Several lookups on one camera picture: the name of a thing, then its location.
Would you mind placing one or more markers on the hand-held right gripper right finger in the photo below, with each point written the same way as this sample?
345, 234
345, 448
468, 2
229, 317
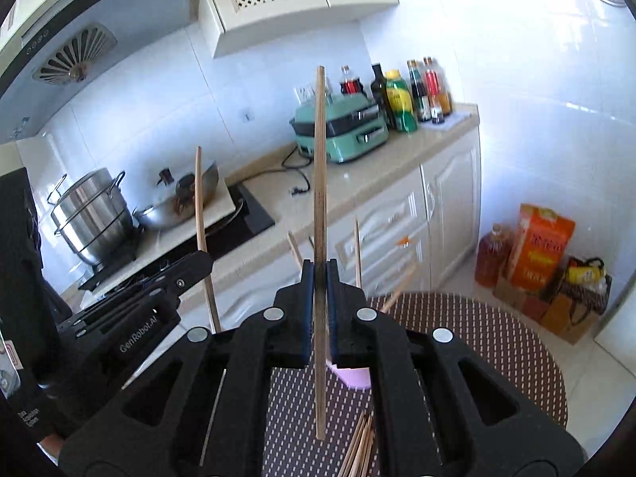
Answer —
332, 308

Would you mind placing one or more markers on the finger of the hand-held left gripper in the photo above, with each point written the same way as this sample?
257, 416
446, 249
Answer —
189, 268

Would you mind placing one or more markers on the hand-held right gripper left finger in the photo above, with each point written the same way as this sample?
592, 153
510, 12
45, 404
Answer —
308, 308

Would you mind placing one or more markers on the light wooden chopstick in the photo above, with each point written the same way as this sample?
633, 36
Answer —
320, 184
201, 218

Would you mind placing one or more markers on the bundle of wooden chopsticks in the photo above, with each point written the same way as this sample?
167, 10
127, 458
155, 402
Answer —
357, 253

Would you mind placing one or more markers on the pink cup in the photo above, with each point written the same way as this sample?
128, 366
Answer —
355, 377

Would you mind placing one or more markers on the steel wok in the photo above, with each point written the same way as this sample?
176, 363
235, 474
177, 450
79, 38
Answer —
159, 213

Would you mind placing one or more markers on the beige board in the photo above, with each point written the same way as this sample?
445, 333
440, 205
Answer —
223, 203

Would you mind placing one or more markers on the black glass cooktop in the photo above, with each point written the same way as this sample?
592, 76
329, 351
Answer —
248, 218

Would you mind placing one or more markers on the wok lid with black knob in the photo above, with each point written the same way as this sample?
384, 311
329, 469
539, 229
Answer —
165, 177

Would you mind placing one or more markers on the stainless steel steamer pot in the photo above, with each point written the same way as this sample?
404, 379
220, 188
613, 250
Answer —
92, 218

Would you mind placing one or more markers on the cream kitchen base cabinet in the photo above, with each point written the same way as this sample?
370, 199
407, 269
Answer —
447, 198

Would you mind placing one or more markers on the green electric grill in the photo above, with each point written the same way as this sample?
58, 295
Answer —
348, 144

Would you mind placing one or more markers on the cooking oil jug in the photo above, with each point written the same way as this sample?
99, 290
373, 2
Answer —
492, 258

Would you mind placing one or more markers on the cardboard box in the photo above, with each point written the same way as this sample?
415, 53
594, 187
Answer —
521, 298

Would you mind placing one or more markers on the grey range hood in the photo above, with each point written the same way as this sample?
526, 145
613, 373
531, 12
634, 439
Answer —
99, 84

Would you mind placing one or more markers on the yellow-green bottle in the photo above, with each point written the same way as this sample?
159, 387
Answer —
400, 104

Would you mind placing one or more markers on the orange rice bag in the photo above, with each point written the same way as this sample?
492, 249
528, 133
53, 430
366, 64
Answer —
539, 248

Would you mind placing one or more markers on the small dark bottle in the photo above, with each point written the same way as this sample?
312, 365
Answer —
437, 115

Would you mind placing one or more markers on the dark oil bottle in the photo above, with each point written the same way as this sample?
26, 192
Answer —
380, 89

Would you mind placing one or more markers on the cola bottle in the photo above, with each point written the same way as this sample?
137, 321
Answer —
351, 84

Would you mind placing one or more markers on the white paper sheet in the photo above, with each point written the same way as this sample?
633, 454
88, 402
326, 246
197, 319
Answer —
457, 119

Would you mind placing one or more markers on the soy sauce bottle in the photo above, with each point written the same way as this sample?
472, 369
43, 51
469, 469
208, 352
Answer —
418, 89

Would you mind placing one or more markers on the red sauce bottle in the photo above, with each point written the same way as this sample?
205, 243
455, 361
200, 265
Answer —
432, 82

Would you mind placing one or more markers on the small wall hook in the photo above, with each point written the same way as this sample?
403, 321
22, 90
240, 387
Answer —
247, 115

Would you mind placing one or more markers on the white wall socket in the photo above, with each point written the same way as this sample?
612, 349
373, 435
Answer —
303, 93

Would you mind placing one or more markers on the cream lattice wall cabinet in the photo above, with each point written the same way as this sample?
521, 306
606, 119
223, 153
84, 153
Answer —
278, 5

